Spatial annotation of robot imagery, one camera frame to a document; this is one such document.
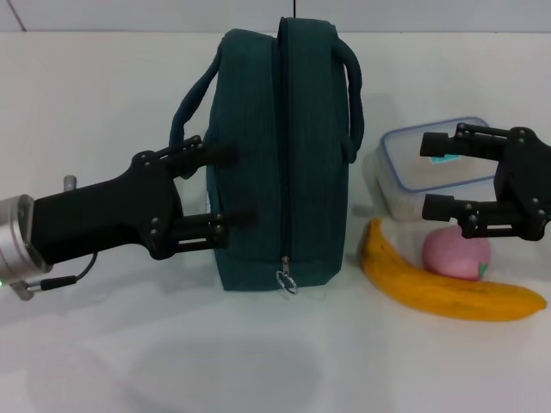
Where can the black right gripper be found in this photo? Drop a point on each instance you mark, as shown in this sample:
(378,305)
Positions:
(525,189)

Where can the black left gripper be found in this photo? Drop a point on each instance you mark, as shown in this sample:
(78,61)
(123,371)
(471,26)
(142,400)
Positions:
(107,211)

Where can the clear blue-rimmed plastic container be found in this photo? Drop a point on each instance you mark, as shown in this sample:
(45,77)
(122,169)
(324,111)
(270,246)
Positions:
(400,172)

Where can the dark teal insulated bag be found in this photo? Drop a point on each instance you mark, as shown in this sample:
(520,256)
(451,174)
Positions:
(258,150)

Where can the pink toy peach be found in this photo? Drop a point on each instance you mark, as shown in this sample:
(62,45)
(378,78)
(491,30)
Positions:
(447,258)

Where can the yellow banana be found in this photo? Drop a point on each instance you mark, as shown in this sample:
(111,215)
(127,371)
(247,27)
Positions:
(413,284)

